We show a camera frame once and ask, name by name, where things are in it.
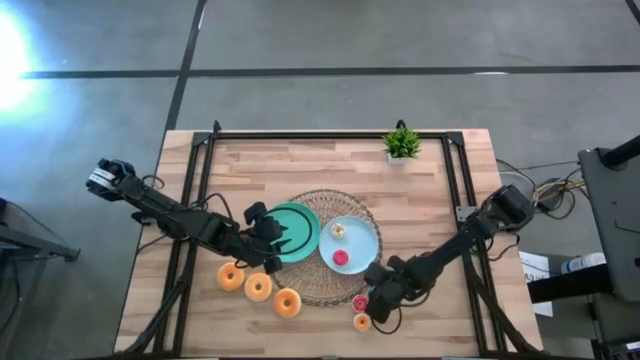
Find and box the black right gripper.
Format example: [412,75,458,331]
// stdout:
[363,254,419,325]

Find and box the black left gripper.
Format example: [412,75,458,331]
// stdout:
[234,201,294,275]

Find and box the green round plate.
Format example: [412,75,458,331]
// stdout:
[263,201,322,265]

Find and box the light blue round plate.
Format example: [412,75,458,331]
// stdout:
[318,215,380,276]

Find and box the large pink frosted donut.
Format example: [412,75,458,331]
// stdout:
[273,287,303,320]

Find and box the large orange donut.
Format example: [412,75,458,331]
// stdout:
[217,262,246,292]

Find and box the round woven placemat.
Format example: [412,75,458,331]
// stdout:
[269,188,384,307]

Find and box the small green potted plant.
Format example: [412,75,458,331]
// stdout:
[383,127,424,166]

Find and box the white paper sheet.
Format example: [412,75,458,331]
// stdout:
[519,252,555,319]

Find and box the black shelf board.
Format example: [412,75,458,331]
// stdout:
[527,263,615,305]

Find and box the white bottle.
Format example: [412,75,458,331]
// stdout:
[560,252,608,275]

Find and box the gray box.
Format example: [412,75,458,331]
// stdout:
[589,294,640,346]

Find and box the gray cart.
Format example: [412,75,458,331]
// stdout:
[578,147,640,304]

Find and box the gray side table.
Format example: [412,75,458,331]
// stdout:
[0,197,81,264]

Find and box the black pole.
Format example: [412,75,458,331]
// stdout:
[598,134,640,169]

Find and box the black sleeved cable bundle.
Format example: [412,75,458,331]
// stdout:
[122,249,199,356]
[462,259,539,356]

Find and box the black metal table frame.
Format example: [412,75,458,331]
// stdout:
[114,130,546,360]

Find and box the loose cable bundle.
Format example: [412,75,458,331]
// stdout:
[496,158,586,221]

